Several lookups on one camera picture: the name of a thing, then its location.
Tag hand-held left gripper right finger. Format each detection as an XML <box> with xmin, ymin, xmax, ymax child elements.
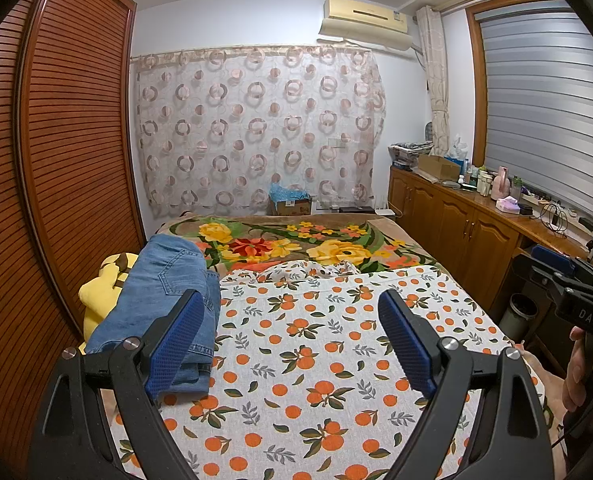
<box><xmin>378</xmin><ymin>288</ymin><xmax>552</xmax><ymax>480</ymax></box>

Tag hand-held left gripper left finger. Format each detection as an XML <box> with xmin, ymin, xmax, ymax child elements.
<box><xmin>29</xmin><ymin>289</ymin><xmax>206</xmax><ymax>480</ymax></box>

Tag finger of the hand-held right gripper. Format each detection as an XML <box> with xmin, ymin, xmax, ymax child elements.
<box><xmin>513</xmin><ymin>254</ymin><xmax>570</xmax><ymax>307</ymax></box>
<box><xmin>531</xmin><ymin>244</ymin><xmax>593</xmax><ymax>289</ymax></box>

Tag light blue denim pants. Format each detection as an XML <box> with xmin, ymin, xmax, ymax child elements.
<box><xmin>84</xmin><ymin>235</ymin><xmax>210</xmax><ymax>356</ymax></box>

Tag folded blue denim pants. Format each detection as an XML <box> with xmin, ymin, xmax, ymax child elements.
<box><xmin>166</xmin><ymin>270</ymin><xmax>222</xmax><ymax>396</ymax></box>

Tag person's right hand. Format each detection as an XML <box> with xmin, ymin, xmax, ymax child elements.
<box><xmin>563</xmin><ymin>326</ymin><xmax>593</xmax><ymax>413</ymax></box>

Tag grey trash bin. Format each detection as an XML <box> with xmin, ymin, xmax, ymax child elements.
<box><xmin>499</xmin><ymin>292</ymin><xmax>538</xmax><ymax>347</ymax></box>

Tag pink bottle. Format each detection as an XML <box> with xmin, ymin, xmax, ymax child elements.
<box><xmin>493</xmin><ymin>165</ymin><xmax>512</xmax><ymax>200</ymax></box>

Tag yellow plush toy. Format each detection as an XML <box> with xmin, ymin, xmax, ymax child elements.
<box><xmin>78</xmin><ymin>252</ymin><xmax>140</xmax><ymax>356</ymax></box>

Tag long wooden cabinet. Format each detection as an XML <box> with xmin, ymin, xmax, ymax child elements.
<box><xmin>389</xmin><ymin>165</ymin><xmax>593</xmax><ymax>376</ymax></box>

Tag orange print bed sheet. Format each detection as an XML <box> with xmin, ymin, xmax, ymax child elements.
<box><xmin>99</xmin><ymin>260</ymin><xmax>547</xmax><ymax>480</ymax></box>

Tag floral brown blanket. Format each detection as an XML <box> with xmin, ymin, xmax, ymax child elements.
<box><xmin>154</xmin><ymin>215</ymin><xmax>445</xmax><ymax>276</ymax></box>

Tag orange print pillow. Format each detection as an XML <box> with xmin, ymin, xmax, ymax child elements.
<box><xmin>256</xmin><ymin>259</ymin><xmax>363</xmax><ymax>286</ymax></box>

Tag clear plastic bag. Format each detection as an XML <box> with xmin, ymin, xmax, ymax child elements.
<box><xmin>447</xmin><ymin>134</ymin><xmax>470</xmax><ymax>161</ymax></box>

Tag open cardboard box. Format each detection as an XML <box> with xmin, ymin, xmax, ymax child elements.
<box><xmin>417</xmin><ymin>154</ymin><xmax>462</xmax><ymax>181</ymax></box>

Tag grey window blind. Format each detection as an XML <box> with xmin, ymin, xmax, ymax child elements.
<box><xmin>479</xmin><ymin>7</ymin><xmax>593</xmax><ymax>226</ymax></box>

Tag basket of papers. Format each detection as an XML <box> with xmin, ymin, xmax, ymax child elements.
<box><xmin>388</xmin><ymin>142</ymin><xmax>433</xmax><ymax>168</ymax></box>

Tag small cardboard box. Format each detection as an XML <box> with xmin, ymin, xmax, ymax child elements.
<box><xmin>269</xmin><ymin>195</ymin><xmax>313</xmax><ymax>217</ymax></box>

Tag blue plastic bag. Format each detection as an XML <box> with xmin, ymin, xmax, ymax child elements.
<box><xmin>269</xmin><ymin>182</ymin><xmax>310</xmax><ymax>202</ymax></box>

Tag tied beige window curtain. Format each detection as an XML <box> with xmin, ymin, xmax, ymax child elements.
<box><xmin>417</xmin><ymin>6</ymin><xmax>451</xmax><ymax>158</ymax></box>

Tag sheer circle pattern curtain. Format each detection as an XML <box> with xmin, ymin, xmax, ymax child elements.
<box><xmin>130</xmin><ymin>44</ymin><xmax>388</xmax><ymax>211</ymax></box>

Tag wooden louvred wardrobe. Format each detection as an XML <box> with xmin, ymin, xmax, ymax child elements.
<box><xmin>0</xmin><ymin>0</ymin><xmax>147</xmax><ymax>461</ymax></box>

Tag tangle of cables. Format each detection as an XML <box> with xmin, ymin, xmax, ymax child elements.
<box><xmin>541</xmin><ymin>201</ymin><xmax>570</xmax><ymax>236</ymax></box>

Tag wooden window frame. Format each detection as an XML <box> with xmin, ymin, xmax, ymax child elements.
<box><xmin>465</xmin><ymin>0</ymin><xmax>593</xmax><ymax>233</ymax></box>

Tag cream wall air conditioner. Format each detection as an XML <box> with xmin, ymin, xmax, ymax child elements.
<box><xmin>318</xmin><ymin>0</ymin><xmax>413</xmax><ymax>52</ymax></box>

